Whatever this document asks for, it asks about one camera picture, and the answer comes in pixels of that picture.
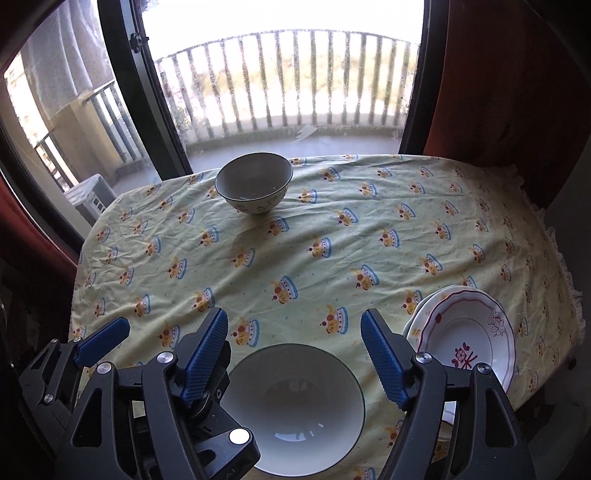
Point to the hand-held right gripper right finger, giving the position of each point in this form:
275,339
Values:
385,364

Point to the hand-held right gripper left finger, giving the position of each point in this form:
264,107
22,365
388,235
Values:
203,364

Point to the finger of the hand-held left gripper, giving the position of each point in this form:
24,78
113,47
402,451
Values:
231,443
104,339

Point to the cream floral bowl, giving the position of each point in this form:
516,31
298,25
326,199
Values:
254,177
295,392

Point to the white plate with red pattern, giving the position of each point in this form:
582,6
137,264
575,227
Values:
466,332

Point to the yellow printed tablecloth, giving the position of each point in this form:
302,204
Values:
323,258

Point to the red curtain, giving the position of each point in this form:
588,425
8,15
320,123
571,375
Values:
27,221
508,92

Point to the balcony railing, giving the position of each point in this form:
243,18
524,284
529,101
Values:
102,120

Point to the white lace curtain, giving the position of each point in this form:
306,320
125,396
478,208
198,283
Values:
69,60

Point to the dark window frame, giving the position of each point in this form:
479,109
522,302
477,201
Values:
120,92

